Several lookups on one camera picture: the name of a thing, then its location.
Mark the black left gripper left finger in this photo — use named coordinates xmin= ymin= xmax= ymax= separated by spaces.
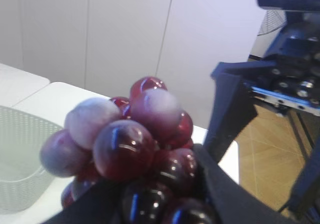
xmin=44 ymin=179 xmax=129 ymax=224

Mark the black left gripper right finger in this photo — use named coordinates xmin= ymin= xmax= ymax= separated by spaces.
xmin=193 ymin=144 xmax=320 ymax=224

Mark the purple artificial grape bunch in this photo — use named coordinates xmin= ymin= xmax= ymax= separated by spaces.
xmin=39 ymin=76 xmax=221 ymax=224

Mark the green woven plastic basket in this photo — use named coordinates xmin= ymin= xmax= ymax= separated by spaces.
xmin=0 ymin=106 xmax=62 ymax=214

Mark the grey wire fan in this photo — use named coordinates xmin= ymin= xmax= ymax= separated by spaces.
xmin=257 ymin=10 xmax=287 ymax=36

